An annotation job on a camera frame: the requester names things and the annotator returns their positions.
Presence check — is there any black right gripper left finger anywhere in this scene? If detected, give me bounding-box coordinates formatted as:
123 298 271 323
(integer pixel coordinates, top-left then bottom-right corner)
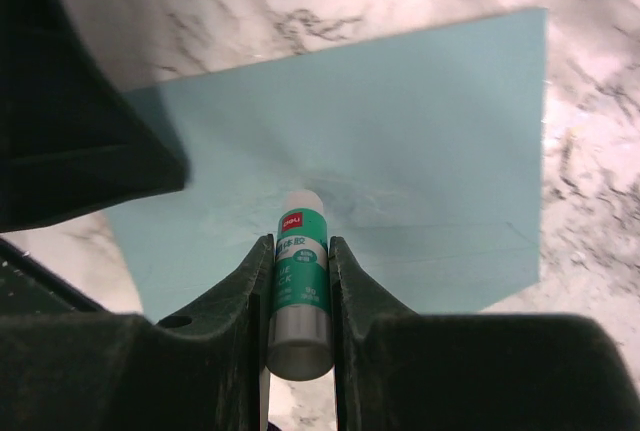
1 235 274 430

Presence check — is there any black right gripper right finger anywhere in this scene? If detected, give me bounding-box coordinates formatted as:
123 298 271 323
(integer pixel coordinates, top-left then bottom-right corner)
329 237 639 430

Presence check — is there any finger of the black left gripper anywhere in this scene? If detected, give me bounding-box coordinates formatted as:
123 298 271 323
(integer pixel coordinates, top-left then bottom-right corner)
1 0 190 232

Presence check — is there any green white glue stick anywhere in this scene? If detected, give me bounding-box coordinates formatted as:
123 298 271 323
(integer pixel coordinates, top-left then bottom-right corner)
266 190 334 382

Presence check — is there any teal envelope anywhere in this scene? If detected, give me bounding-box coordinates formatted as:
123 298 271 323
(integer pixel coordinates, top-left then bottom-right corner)
107 8 547 320

